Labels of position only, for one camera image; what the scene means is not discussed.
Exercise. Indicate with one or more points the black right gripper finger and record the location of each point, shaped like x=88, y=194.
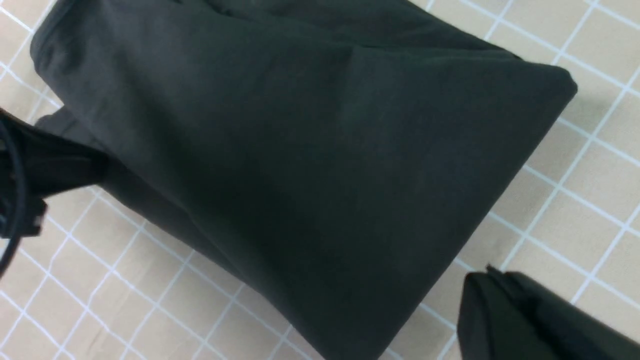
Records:
x=510, y=316

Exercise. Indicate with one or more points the beige checkered tablecloth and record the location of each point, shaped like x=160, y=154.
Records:
x=103, y=283

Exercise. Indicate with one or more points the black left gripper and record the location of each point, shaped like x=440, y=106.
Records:
x=49, y=165

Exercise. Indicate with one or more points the dark gray long-sleeve top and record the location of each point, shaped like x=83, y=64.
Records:
x=334, y=155

